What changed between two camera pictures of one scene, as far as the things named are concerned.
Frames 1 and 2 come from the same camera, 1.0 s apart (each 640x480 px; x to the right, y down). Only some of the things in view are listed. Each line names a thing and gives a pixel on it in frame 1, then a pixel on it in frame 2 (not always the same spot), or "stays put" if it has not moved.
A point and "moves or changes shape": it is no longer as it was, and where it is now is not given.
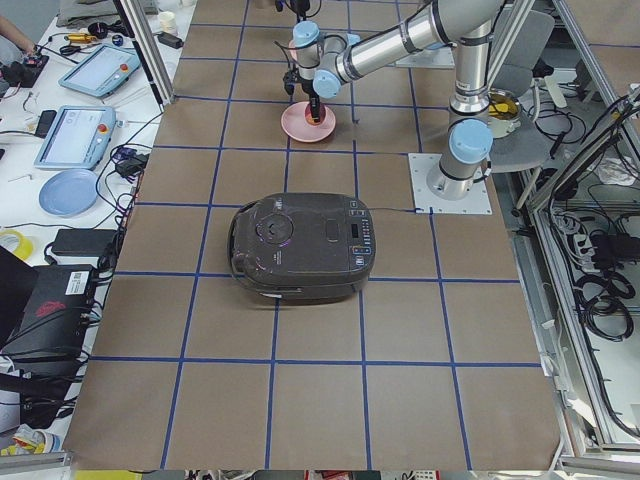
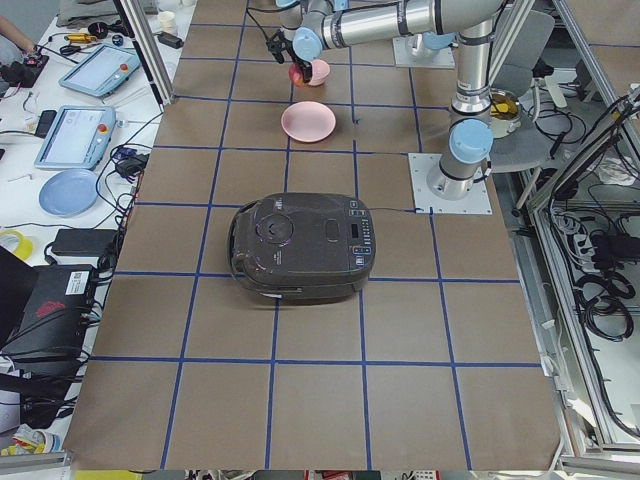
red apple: (309, 119) moves or changes shape
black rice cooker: (303, 247) stays put
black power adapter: (83, 241) stays put
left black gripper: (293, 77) → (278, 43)
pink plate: (296, 126) stays put
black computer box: (54, 320) stays put
